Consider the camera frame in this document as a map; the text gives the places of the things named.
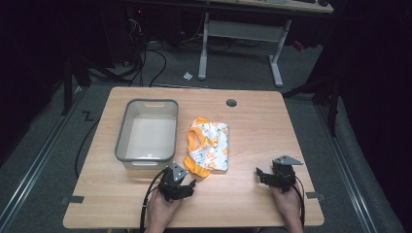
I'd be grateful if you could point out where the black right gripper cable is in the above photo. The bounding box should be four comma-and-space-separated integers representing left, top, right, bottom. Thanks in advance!
285, 173, 306, 229

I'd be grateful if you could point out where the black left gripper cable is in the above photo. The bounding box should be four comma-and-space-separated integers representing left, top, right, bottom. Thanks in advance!
139, 168, 170, 233

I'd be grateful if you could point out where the thin black floor cable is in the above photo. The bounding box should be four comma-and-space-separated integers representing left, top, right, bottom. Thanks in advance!
74, 116, 102, 180

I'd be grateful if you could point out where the bundle of black floor cables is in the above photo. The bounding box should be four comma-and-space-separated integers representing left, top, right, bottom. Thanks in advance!
124, 13, 168, 88

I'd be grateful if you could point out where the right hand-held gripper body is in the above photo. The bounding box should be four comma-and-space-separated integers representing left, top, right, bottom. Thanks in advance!
267, 154, 304, 194

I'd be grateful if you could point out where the person's left hand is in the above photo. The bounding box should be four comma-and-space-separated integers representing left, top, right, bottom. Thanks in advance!
146, 188, 185, 227

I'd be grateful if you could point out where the grey tape piece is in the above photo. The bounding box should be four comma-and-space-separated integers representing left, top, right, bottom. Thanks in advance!
305, 191, 326, 201
60, 195, 86, 206

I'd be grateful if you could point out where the orange and white patterned cloth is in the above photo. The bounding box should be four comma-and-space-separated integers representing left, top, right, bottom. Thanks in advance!
183, 116, 230, 179

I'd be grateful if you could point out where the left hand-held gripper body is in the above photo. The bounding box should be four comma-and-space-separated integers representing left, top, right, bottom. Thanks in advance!
157, 160, 191, 203

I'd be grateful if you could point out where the white plastic basin grey rim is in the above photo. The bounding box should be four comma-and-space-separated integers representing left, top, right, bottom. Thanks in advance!
114, 98, 180, 171

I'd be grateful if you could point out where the desk with white metal legs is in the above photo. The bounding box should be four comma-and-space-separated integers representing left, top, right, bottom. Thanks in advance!
197, 0, 335, 88

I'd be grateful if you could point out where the metal floor rail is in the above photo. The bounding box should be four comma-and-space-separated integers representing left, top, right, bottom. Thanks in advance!
0, 86, 86, 229
315, 104, 379, 233

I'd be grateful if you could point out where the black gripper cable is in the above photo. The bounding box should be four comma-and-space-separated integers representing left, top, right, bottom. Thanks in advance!
139, 168, 170, 233
285, 173, 306, 229

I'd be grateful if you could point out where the black metal stand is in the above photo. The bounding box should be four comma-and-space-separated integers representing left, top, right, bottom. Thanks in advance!
281, 76, 342, 138
60, 52, 92, 117

